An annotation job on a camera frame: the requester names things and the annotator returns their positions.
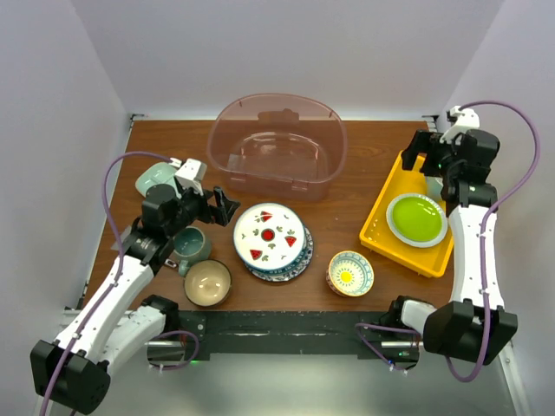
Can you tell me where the brown beige bowl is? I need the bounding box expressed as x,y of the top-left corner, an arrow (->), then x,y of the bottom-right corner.
184,259 -> 232,308

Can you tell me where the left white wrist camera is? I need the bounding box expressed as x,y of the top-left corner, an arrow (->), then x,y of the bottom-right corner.
169,158 -> 207,196

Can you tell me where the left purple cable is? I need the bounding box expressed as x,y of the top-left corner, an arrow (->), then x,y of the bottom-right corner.
39,151 -> 174,416

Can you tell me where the aluminium frame rail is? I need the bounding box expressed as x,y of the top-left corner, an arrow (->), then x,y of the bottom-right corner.
499,341 -> 532,416

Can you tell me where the pink translucent plastic bin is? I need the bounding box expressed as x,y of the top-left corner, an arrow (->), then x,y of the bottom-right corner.
206,93 -> 348,201

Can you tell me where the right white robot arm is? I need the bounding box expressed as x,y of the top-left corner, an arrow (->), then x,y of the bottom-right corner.
386,129 -> 518,367

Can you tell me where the yellow plastic tray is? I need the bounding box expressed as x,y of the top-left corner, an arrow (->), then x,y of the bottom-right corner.
359,156 -> 454,277

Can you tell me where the yellow flower patterned bowl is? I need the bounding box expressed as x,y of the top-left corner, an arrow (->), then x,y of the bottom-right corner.
326,250 -> 375,297

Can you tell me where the watermelon plate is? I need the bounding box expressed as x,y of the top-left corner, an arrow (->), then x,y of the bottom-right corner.
244,227 -> 314,276
232,203 -> 305,271

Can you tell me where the blue floral plate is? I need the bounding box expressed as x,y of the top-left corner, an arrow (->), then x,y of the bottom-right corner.
243,229 -> 315,283

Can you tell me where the mint green rectangular dish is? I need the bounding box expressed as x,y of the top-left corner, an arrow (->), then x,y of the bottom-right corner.
135,162 -> 177,197

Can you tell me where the purple cable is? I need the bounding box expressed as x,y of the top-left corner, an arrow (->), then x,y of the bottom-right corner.
39,151 -> 174,416
446,100 -> 542,383

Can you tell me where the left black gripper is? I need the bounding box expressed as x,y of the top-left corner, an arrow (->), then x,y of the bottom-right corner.
166,182 -> 239,237

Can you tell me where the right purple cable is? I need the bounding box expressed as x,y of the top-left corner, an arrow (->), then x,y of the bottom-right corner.
446,100 -> 542,383

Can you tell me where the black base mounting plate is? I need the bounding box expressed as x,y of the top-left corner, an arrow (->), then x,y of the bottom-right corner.
167,310 -> 420,368

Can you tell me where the teal ceramic cup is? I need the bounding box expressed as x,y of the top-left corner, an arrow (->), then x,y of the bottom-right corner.
173,226 -> 212,277

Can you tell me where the green plate white rim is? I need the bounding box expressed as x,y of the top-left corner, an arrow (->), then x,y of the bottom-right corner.
386,193 -> 448,249

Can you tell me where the light blue mug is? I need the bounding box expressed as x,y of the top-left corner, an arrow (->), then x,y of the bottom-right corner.
425,176 -> 443,202

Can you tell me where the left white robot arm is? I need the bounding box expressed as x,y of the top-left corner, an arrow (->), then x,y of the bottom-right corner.
29,185 -> 240,415

